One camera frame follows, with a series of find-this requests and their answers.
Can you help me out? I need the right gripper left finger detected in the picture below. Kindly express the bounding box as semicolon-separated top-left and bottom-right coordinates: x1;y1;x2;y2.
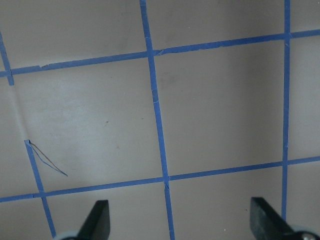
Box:
75;200;111;240

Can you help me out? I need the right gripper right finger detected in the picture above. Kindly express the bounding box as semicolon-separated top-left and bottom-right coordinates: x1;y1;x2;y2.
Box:
249;197;295;240

